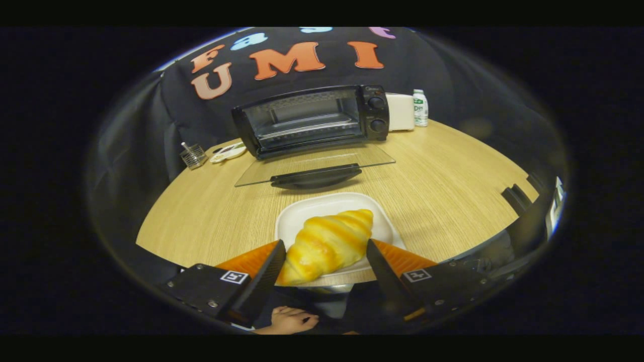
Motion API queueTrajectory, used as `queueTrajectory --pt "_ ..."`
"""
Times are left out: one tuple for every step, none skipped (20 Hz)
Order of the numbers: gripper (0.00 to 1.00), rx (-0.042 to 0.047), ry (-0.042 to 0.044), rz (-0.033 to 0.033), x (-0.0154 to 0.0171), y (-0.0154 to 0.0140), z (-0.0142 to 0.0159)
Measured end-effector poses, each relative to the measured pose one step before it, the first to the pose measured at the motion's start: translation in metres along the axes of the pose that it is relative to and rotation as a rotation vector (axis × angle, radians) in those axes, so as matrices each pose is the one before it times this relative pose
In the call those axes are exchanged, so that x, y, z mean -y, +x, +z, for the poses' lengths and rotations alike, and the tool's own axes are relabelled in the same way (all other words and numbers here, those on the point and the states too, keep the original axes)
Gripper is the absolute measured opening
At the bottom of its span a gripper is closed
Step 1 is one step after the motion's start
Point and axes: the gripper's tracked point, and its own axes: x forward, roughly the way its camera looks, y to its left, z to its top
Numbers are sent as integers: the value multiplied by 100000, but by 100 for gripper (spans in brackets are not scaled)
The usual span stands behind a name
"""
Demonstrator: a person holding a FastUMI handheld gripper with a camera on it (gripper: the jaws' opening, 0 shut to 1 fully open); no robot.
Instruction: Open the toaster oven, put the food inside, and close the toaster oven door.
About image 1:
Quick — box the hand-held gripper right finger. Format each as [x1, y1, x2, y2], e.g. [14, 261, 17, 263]
[366, 239, 499, 322]

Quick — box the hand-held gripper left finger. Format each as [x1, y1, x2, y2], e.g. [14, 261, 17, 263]
[160, 240, 287, 327]

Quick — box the golden croissant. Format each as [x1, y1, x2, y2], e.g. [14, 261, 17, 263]
[277, 209, 374, 286]

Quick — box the black toaster oven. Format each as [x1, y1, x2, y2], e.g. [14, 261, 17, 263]
[231, 84, 396, 191]

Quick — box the white bread toaster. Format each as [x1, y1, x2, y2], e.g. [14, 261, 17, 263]
[385, 93, 416, 132]

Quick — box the white rectangular plate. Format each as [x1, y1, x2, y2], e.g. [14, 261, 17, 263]
[274, 192, 407, 278]

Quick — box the small white dish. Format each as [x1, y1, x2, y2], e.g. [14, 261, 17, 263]
[209, 142, 247, 164]

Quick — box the black backdrop cloth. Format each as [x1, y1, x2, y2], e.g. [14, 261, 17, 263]
[86, 27, 569, 282]

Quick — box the white bottle with green label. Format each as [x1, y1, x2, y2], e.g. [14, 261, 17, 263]
[413, 89, 429, 127]

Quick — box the metal wire basket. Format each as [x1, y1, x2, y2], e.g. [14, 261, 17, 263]
[180, 142, 208, 170]

